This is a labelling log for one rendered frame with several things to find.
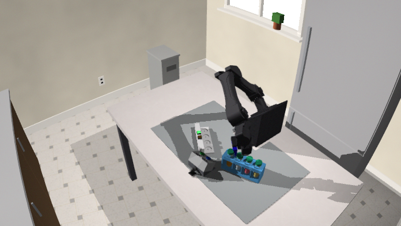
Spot blue tube rack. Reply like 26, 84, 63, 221
221, 149, 266, 183

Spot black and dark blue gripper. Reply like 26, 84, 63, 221
231, 136, 254, 156

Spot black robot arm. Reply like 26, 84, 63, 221
214, 65, 277, 156

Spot grey flat mat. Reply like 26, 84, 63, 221
151, 100, 310, 224

